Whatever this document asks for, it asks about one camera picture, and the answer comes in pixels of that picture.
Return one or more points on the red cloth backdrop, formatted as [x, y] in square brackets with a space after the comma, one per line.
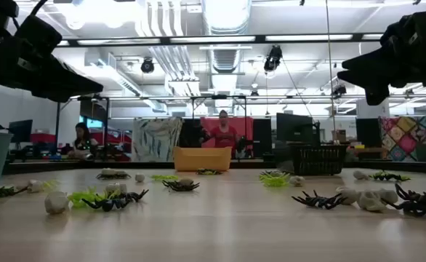
[244, 127]

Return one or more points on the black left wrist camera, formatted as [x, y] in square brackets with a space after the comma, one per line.
[38, 34]

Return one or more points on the yellow plastic bin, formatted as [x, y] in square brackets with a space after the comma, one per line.
[202, 160]

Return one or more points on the black ceiling spotlight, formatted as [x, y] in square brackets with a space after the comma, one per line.
[273, 58]
[339, 91]
[147, 66]

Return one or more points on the leaf print cloth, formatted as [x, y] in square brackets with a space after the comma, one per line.
[155, 140]

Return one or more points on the black upright panel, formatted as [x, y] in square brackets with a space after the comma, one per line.
[262, 134]
[189, 132]

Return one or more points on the black mesh basket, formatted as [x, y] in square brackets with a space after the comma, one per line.
[318, 160]

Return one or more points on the standing person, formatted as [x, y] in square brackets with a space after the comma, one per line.
[223, 136]

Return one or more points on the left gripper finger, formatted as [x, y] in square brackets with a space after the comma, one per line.
[75, 82]
[55, 96]

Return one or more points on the black aluminium table frame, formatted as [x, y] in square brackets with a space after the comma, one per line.
[144, 164]

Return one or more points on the silver ventilation duct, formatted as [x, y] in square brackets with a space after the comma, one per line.
[227, 14]

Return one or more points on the black overhead light bar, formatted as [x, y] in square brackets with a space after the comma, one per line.
[165, 40]

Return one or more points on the colourful patchwork quilt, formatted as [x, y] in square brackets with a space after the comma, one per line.
[409, 138]

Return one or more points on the brown cardboard box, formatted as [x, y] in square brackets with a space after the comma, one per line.
[340, 136]

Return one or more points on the seated person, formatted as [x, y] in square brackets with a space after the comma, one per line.
[83, 140]

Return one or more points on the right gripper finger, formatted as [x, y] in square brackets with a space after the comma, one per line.
[369, 80]
[369, 62]

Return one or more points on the black metal frame rack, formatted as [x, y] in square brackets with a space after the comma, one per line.
[57, 123]

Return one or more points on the black background robot arm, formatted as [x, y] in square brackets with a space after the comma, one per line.
[241, 147]

